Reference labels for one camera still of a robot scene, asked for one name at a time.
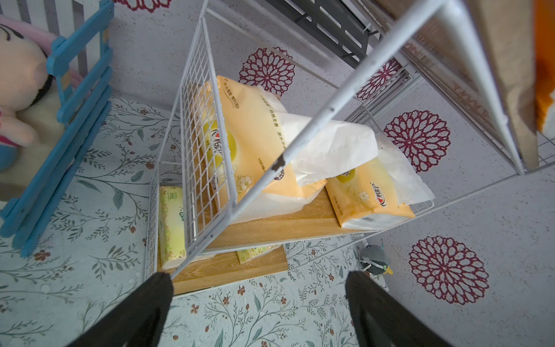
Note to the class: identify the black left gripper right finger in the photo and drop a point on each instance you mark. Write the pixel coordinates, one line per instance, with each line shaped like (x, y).
(380, 320)

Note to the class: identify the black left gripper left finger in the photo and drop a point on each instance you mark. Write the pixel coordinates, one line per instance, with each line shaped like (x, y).
(138, 320)

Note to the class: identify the yellow tissue pack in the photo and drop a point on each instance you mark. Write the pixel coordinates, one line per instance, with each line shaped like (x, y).
(380, 193)
(258, 129)

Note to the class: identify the orange tissue pack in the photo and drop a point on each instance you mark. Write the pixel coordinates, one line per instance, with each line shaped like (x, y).
(544, 41)

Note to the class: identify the green tissue pack left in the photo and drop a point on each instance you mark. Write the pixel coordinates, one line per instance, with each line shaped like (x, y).
(171, 229)

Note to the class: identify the green tissue pack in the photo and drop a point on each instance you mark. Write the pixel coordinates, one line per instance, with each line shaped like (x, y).
(245, 256)
(171, 229)

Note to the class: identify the green tissue pack right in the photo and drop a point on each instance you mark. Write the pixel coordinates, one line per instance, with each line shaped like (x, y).
(245, 256)

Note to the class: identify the pink doll plush left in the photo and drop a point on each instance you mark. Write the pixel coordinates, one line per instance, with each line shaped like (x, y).
(29, 129)

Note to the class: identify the blue white slatted crate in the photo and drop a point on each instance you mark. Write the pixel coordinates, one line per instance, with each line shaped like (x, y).
(82, 71)

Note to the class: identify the white wire three-tier shelf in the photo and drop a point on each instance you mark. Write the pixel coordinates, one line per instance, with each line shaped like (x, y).
(455, 37)

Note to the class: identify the dark grey wall shelf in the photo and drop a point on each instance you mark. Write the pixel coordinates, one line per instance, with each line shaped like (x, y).
(332, 24)

